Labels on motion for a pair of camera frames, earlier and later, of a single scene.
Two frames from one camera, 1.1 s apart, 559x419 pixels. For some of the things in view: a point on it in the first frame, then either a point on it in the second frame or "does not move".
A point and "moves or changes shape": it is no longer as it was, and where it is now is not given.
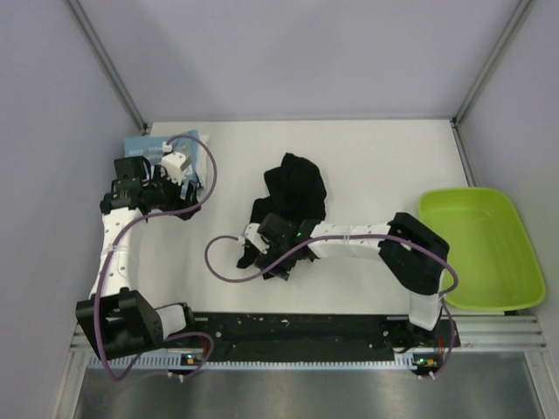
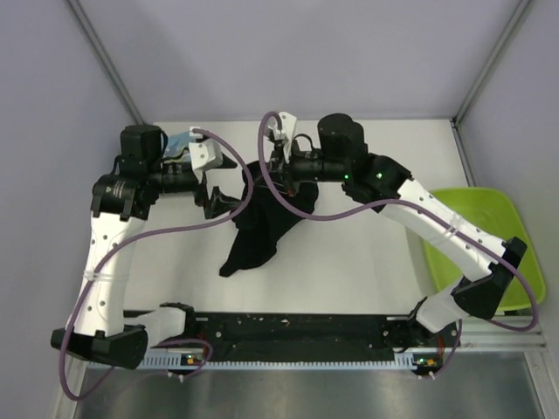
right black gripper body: x=274 y=251 → x=307 y=167
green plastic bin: x=496 y=260 does not move
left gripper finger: x=192 y=175 → x=227 y=163
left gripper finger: x=191 y=199 → x=219 y=203
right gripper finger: x=250 y=255 → x=277 y=155
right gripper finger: x=280 y=271 → x=293 y=188
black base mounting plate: x=318 y=337 does not move
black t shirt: x=296 y=186 moves or changes shape
